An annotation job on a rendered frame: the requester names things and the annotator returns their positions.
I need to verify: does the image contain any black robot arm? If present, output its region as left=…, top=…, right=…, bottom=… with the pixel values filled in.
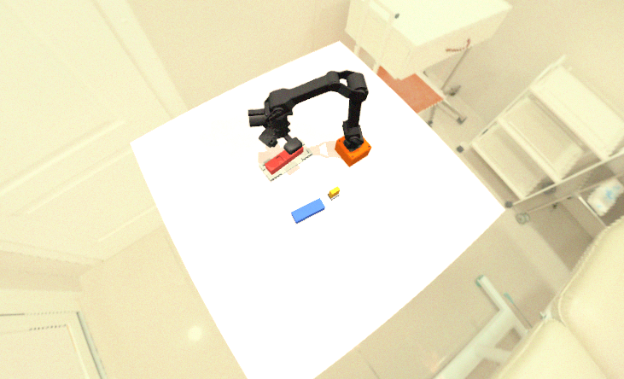
left=248, top=70, right=369, bottom=153

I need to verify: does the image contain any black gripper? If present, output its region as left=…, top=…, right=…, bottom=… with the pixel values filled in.
left=268, top=120, right=302, bottom=155

